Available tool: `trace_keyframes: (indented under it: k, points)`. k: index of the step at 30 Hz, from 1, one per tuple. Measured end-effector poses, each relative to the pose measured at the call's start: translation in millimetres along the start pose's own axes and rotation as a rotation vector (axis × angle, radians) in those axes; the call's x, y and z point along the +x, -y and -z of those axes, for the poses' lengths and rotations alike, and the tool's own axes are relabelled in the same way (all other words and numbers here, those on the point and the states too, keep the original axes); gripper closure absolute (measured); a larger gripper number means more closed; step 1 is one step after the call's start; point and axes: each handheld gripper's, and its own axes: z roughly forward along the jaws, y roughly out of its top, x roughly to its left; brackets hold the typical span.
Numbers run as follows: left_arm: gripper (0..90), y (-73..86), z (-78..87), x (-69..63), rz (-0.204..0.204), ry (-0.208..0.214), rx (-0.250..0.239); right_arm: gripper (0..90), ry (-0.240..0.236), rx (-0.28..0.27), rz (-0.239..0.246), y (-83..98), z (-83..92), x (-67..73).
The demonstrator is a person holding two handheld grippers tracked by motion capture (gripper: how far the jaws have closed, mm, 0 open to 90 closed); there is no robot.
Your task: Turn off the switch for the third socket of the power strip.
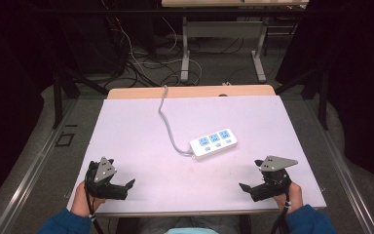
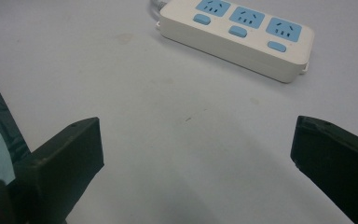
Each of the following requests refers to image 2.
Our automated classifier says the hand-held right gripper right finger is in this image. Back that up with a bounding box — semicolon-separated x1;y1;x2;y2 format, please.
290;115;358;224

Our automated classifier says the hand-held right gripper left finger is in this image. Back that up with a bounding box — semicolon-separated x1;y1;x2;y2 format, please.
12;117;104;224

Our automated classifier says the white and blue power strip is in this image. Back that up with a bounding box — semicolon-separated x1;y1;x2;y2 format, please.
155;0;316;84

